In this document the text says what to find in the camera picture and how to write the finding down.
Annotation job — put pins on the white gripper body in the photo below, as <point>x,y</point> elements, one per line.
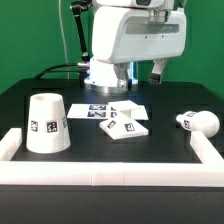
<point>123,35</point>

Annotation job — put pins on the white lamp bulb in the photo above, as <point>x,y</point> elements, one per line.
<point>204,121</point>

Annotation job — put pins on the white lamp base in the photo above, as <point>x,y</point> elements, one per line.
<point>125,123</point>

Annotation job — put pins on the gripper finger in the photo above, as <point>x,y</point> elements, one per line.
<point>121,72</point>
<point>155,76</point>

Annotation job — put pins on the black articulated camera stand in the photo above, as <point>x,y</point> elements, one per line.
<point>77,8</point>

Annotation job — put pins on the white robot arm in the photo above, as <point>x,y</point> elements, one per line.
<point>102,76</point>

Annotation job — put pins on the white lamp shade cone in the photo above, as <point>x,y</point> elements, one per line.
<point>47,129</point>

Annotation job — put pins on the white U-shaped frame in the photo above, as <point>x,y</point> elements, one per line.
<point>209,172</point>

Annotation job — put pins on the white marker sheet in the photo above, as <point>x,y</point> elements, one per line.
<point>101,111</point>

